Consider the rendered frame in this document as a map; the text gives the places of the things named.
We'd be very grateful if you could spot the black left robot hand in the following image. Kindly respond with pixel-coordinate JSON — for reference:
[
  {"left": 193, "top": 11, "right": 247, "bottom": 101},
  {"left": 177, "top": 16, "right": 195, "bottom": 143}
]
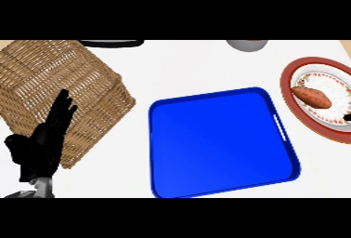
[{"left": 3, "top": 88, "right": 78, "bottom": 183}]

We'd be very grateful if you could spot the white patterned plate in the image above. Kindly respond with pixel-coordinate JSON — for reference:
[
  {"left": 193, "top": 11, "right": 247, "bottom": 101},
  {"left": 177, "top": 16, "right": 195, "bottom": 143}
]
[{"left": 289, "top": 63, "right": 351, "bottom": 134}]

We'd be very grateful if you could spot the brown sweet potato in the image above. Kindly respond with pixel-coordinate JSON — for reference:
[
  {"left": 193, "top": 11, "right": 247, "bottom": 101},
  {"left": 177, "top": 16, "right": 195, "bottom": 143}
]
[{"left": 291, "top": 86, "right": 334, "bottom": 110}]

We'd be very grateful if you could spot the blue tray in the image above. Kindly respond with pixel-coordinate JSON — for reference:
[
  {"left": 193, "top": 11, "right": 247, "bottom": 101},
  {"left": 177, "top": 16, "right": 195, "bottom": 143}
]
[{"left": 146, "top": 86, "right": 303, "bottom": 199}]

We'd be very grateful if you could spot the red round placemat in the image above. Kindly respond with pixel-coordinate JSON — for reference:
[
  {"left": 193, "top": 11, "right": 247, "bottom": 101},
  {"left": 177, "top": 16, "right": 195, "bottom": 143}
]
[{"left": 279, "top": 56, "right": 351, "bottom": 145}]

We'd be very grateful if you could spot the brown wicker basket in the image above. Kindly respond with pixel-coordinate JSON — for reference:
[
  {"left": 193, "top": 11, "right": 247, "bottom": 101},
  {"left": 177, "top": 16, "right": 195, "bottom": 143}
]
[{"left": 0, "top": 39, "right": 137, "bottom": 170}]

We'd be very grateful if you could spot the grey round pot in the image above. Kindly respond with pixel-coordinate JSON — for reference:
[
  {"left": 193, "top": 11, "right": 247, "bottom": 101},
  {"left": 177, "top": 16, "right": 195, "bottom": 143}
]
[{"left": 224, "top": 39, "right": 270, "bottom": 53}]

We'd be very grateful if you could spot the black flat object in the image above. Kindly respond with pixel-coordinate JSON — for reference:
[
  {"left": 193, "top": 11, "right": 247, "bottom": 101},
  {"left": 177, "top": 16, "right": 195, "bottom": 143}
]
[{"left": 78, "top": 39, "right": 146, "bottom": 48}]

